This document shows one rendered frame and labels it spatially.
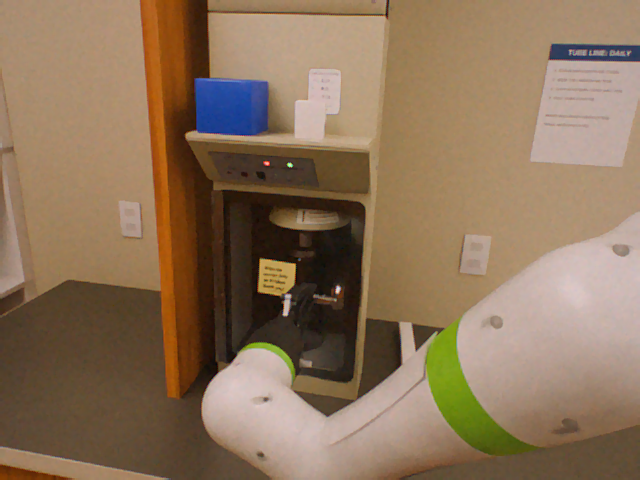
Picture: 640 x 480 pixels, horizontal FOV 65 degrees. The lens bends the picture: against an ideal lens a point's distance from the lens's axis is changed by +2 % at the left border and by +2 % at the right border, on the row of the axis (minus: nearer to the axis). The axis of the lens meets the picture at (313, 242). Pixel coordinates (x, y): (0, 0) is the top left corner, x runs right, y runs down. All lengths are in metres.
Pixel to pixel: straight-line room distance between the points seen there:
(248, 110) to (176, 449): 0.63
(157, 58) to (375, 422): 0.69
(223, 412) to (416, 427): 0.27
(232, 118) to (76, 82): 0.87
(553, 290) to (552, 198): 1.08
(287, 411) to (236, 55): 0.63
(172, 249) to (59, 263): 0.91
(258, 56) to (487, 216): 0.76
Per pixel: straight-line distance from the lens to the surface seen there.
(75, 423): 1.15
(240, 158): 0.90
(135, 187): 1.63
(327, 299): 0.96
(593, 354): 0.34
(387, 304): 1.50
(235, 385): 0.65
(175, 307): 1.05
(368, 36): 0.93
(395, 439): 0.50
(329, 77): 0.94
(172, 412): 1.13
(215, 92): 0.88
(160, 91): 0.95
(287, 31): 0.96
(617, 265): 0.36
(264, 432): 0.65
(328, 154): 0.84
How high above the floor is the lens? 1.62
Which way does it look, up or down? 19 degrees down
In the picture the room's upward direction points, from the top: 2 degrees clockwise
